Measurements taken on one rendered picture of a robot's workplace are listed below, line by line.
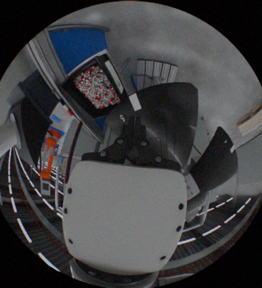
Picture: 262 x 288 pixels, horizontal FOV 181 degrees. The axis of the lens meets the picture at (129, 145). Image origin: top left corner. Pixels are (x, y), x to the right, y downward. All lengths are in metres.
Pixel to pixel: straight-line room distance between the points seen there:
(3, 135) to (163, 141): 0.57
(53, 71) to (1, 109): 1.48
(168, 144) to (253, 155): 5.63
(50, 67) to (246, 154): 6.13
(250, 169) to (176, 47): 5.59
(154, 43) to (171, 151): 1.05
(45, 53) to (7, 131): 0.33
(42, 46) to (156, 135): 0.46
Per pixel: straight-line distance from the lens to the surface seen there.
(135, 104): 0.17
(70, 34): 0.57
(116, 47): 1.12
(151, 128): 0.16
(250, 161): 5.77
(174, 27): 1.17
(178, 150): 0.16
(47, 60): 0.39
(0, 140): 0.50
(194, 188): 0.35
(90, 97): 0.35
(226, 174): 0.40
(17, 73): 1.98
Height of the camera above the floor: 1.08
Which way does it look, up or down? 20 degrees down
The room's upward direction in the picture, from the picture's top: 173 degrees counter-clockwise
